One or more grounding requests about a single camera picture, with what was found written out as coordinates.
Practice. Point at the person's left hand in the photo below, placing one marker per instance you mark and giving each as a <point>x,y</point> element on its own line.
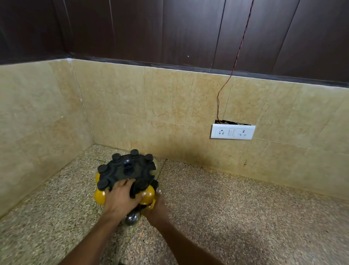
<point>119,200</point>

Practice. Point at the person's right hand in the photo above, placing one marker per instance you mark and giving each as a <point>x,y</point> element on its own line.
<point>156,210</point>

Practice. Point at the person's right thumb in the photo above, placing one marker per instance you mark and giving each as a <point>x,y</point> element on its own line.
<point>159,195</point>

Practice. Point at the person's left thumb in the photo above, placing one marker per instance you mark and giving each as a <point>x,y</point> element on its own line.
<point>137,200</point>

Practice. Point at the black plastic bottle carrier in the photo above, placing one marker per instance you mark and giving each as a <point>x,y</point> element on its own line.
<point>122,169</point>

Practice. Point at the cluster of yellow drink bottles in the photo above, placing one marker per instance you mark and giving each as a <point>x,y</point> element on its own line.
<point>99,197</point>

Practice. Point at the person's right forearm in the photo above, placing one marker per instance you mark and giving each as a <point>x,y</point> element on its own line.
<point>188,247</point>

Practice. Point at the person's left forearm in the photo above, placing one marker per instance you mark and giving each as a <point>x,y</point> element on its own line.
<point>92,240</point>

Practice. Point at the white wall socket plate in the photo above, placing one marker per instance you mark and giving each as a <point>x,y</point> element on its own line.
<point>231,132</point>

